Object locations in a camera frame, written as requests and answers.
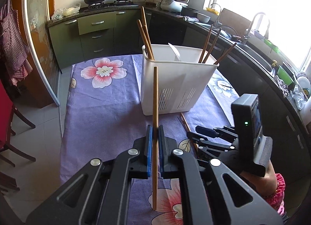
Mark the green lower cabinet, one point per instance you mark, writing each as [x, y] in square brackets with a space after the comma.
[97, 37]

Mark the steel double sink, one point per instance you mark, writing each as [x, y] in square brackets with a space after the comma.
[252, 52]

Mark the wooden chopstick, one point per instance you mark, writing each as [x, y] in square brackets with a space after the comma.
[143, 16]
[149, 42]
[206, 42]
[144, 36]
[226, 53]
[212, 45]
[155, 93]
[185, 124]

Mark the tall steel faucet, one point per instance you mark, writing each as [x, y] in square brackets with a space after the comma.
[249, 28]

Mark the white bowl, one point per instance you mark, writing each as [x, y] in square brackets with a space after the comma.
[203, 18]

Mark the gas stove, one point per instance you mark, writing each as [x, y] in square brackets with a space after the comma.
[109, 4]

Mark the purple floral tablecloth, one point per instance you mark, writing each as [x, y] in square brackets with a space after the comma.
[109, 118]

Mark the black inner pot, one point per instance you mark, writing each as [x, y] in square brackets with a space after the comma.
[189, 12]

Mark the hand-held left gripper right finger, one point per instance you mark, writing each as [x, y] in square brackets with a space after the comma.
[162, 157]

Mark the wooden cutting board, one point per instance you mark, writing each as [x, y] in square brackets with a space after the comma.
[232, 17]

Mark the green plastic bowl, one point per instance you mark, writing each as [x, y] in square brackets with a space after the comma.
[285, 75]

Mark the clear plastic container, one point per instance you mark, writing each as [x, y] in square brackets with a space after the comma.
[139, 0]

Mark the green plastic container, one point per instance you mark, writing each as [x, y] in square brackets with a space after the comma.
[271, 44]

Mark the checkered apron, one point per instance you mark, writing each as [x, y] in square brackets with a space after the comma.
[12, 45]

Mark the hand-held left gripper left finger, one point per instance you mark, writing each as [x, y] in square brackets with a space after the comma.
[150, 152]

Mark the clear plastic spoon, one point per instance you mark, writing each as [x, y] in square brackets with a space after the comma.
[175, 51]

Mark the white plates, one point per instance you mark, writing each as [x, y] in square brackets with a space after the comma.
[305, 84]

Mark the yellow basket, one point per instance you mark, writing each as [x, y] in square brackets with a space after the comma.
[212, 9]

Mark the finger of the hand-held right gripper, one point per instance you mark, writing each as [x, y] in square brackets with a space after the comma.
[201, 140]
[206, 131]

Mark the crumpled foil wrap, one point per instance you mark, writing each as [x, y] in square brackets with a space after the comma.
[296, 96]

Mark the printed glass sliding door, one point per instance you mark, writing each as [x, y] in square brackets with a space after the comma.
[36, 33]

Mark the small steel faucet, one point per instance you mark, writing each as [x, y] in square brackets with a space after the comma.
[217, 18]

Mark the white plastic bag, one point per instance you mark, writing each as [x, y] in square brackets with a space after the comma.
[65, 12]

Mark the person's right forearm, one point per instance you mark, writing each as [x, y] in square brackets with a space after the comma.
[272, 183]

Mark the patterned dish rag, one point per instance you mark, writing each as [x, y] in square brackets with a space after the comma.
[187, 18]

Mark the red chair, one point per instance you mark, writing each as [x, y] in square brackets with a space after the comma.
[4, 123]

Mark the white plastic utensil holder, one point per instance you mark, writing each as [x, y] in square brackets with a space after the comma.
[167, 79]

